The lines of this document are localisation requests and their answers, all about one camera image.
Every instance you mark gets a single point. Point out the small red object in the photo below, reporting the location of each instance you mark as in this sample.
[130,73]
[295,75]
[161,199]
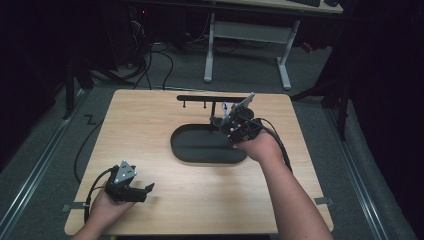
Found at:
[307,47]

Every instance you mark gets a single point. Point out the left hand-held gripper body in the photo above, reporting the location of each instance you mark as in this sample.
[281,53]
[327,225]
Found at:
[124,175]

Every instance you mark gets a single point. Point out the black keyboard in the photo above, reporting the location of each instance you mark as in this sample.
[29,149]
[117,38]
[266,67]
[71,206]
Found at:
[305,2]

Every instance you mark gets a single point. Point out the person's right hand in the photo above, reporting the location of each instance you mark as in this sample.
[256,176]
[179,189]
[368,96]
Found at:
[261,148]

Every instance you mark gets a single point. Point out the white-legged wooden desk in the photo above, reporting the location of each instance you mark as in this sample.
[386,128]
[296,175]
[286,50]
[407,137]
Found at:
[250,31]

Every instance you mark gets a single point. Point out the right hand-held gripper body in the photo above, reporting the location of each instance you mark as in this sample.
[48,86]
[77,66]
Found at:
[245,125]

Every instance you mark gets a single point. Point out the grey tape piece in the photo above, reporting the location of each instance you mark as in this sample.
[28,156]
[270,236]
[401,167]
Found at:
[323,201]
[74,206]

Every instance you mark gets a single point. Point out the person's left hand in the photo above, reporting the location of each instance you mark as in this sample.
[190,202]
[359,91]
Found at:
[106,210]

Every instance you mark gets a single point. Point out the black metal stand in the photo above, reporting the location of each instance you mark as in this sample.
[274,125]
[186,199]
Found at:
[343,106]
[69,90]

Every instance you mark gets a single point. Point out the metal floor rail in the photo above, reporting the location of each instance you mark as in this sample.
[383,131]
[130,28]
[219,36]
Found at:
[36,166]
[356,173]

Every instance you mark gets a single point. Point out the black hook stand with tray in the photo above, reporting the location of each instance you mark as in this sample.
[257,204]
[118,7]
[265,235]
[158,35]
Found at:
[200,145]

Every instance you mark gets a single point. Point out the black computer mouse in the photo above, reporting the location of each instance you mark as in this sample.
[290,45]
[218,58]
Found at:
[331,2]

